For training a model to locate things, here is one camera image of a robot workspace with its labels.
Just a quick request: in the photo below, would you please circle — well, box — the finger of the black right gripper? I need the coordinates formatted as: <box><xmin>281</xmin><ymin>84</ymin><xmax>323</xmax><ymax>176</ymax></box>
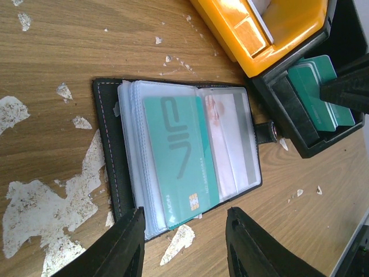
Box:
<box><xmin>319</xmin><ymin>53</ymin><xmax>368</xmax><ymax>114</ymax></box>

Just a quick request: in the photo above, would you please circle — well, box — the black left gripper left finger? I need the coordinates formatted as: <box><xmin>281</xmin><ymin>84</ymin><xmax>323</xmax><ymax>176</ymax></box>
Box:
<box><xmin>54</xmin><ymin>207</ymin><xmax>145</xmax><ymax>276</ymax></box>

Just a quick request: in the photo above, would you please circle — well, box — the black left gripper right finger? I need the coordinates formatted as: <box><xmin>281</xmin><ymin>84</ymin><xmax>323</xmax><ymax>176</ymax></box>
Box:
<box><xmin>225</xmin><ymin>207</ymin><xmax>324</xmax><ymax>276</ymax></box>

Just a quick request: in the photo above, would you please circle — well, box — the white pink vip card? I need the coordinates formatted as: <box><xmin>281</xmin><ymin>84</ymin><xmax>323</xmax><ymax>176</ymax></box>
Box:
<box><xmin>205</xmin><ymin>93</ymin><xmax>261</xmax><ymax>202</ymax></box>

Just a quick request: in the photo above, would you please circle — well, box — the teal vip card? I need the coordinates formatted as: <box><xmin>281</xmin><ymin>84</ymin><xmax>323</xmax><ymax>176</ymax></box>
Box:
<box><xmin>144</xmin><ymin>96</ymin><xmax>220</xmax><ymax>229</ymax></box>

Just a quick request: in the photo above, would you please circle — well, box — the black leather card holder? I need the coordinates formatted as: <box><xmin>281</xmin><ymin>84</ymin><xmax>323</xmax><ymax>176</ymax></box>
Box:
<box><xmin>92</xmin><ymin>78</ymin><xmax>277</xmax><ymax>240</ymax></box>

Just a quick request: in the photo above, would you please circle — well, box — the teal card stack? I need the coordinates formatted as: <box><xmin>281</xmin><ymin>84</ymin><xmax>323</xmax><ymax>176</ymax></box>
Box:
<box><xmin>288</xmin><ymin>55</ymin><xmax>355</xmax><ymax>132</ymax></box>

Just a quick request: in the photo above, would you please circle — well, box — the black bin with teal cards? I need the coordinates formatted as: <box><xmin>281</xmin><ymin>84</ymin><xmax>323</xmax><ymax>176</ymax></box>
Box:
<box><xmin>250</xmin><ymin>1</ymin><xmax>368</xmax><ymax>158</ymax></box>

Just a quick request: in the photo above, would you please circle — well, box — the yellow plastic bin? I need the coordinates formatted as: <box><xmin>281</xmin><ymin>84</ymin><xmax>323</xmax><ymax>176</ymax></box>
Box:
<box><xmin>192</xmin><ymin>1</ymin><xmax>328</xmax><ymax>77</ymax></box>

